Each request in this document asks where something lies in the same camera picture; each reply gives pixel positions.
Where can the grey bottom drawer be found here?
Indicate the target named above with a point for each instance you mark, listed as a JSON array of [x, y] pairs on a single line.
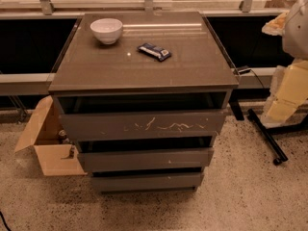
[[166, 179]]

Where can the black wheeled stand base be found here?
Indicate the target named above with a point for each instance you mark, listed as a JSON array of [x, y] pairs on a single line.
[[269, 132]]

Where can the grey top drawer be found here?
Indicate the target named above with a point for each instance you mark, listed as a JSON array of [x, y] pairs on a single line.
[[137, 117]]

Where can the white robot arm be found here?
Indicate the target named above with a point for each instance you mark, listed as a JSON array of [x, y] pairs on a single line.
[[294, 39]]

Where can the grey middle drawer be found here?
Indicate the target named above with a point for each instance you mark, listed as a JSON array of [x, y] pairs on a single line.
[[125, 155]]

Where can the blue snack packet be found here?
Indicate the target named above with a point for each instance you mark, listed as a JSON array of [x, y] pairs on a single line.
[[154, 51]]

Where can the open cardboard box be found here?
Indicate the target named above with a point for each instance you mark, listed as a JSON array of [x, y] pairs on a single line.
[[44, 133]]

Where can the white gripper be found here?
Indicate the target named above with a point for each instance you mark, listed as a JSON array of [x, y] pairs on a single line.
[[296, 36]]

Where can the grey drawer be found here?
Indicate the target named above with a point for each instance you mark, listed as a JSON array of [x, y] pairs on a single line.
[[137, 117], [166, 179], [125, 155]]

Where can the grey drawer cabinet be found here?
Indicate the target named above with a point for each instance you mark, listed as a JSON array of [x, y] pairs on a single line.
[[196, 65]]

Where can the black power adapter with cable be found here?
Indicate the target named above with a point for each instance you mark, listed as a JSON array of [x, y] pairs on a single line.
[[243, 70]]

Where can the white ceramic bowl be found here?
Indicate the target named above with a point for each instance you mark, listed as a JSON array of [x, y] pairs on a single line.
[[107, 30]]

